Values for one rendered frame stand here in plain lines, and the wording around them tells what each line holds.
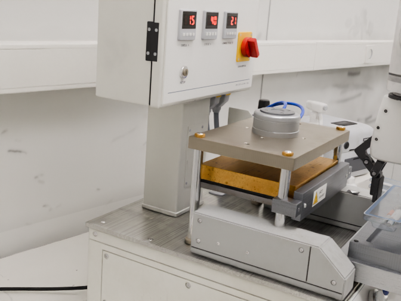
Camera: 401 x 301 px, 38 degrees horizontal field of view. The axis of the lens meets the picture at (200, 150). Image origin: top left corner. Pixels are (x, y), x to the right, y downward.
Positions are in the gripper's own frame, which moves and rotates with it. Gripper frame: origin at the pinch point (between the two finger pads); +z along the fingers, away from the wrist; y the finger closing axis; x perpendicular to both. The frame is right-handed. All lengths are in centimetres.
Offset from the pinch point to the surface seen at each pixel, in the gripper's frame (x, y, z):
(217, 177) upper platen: 10.2, 26.4, 0.6
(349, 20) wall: -135, 52, -23
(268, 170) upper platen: 5.4, 19.7, -0.9
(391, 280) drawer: 11.0, -2.9, 9.3
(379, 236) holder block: 1.3, 1.6, 7.0
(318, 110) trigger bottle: -78, 40, 3
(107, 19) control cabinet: 16, 45, -23
